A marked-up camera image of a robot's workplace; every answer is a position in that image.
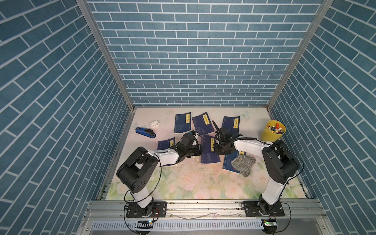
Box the grey striped cloth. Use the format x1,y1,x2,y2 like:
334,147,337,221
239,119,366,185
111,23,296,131
231,154,257,177

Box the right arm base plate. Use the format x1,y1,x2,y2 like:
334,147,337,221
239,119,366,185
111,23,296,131
240,200,285,217

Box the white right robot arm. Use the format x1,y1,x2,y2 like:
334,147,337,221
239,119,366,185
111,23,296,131
213,122,300,216

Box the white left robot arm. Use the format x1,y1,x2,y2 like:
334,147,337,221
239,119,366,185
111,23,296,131
116,131,201,217

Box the blue book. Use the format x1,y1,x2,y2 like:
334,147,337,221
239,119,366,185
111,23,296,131
192,112,214,135
201,135,220,164
157,138,175,150
220,116,240,137
174,112,192,134
223,151,248,174

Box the blue black stapler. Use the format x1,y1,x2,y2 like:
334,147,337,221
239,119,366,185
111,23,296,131
135,127,156,139

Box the yellow pen cup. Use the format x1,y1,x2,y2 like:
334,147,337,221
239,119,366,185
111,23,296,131
259,120,287,142

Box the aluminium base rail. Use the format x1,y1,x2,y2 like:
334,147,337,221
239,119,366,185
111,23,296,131
83,198,327,222

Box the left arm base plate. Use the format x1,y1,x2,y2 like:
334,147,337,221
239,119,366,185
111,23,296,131
125,201,167,218

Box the pens in cup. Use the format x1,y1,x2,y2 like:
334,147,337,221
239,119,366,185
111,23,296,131
267,123,285,135

